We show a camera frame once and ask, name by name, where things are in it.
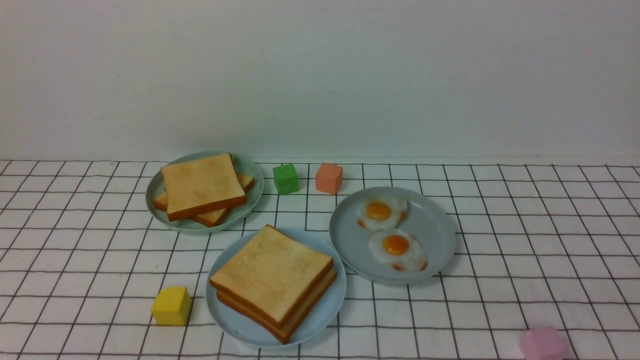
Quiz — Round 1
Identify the back fried egg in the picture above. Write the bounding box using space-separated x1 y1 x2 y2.
356 196 409 231

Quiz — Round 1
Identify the white grid tablecloth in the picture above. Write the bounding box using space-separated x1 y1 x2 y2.
0 159 640 360

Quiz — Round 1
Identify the front fried egg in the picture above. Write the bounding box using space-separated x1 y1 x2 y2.
367 228 428 272

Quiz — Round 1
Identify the orange cube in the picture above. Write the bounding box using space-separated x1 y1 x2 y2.
315 162 344 195

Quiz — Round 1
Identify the pink cube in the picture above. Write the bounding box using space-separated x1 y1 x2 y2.
519 326 569 360

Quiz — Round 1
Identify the light blue plate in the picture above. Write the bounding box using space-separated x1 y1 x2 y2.
205 228 346 349

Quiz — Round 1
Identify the yellow cube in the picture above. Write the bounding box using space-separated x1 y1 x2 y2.
151 285 193 327

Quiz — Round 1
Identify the pale green bread plate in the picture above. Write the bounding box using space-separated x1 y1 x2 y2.
145 153 265 235

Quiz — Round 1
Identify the grey plate with eggs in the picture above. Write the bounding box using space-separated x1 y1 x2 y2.
329 186 457 285

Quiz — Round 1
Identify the green cube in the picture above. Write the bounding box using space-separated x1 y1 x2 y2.
272 163 300 195

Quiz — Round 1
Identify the fried egg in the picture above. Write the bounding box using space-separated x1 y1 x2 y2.
356 196 409 231
367 228 428 272

